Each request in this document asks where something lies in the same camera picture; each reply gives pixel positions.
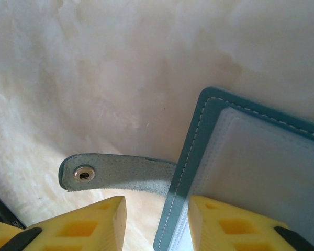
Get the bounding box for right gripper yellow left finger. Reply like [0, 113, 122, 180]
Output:
[0, 195, 128, 251]

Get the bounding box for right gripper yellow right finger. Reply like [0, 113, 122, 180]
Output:
[187, 195, 314, 251]

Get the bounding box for teal leather card holder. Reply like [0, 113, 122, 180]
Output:
[58, 85, 314, 251]

